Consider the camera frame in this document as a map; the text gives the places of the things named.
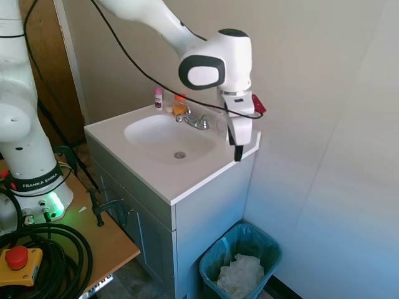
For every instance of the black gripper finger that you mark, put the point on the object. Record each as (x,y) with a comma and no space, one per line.
(238,153)

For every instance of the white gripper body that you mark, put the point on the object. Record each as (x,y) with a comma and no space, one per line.
(241,129)

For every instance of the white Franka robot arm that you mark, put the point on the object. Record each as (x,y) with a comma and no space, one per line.
(18,124)

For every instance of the blue plastic bin liner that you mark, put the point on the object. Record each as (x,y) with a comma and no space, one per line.
(218,249)

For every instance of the dark trash bin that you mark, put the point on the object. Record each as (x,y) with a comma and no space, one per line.
(271,264)

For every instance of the white crumpled tissue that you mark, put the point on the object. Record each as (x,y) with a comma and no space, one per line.
(240,274)

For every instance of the chrome faucet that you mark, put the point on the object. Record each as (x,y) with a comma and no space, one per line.
(199,123)

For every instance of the chrome sink drain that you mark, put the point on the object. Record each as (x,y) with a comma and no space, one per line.
(180,154)

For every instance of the orange soap bottle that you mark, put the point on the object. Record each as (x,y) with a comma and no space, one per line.
(179,109)

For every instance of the grey vanity cabinet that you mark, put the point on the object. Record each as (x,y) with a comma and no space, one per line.
(212,215)

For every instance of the small white round container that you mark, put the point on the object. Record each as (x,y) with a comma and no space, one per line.
(169,109)

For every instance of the white bottle with pink cap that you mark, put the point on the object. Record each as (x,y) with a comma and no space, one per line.
(158,100)

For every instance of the white sink vanity top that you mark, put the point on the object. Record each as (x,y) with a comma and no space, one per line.
(149,137)

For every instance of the black metal clamp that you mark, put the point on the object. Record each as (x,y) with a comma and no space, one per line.
(97,208)

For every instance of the wooden table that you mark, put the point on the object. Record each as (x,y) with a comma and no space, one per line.
(104,246)

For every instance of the brown wooden door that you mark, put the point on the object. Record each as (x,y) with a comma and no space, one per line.
(50,46)

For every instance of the yellow emergency stop box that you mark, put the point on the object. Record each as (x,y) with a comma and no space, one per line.
(31,264)

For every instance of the red wrist camera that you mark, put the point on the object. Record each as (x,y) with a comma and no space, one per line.
(259,104)

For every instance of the white door frame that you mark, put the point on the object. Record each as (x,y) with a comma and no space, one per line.
(70,56)

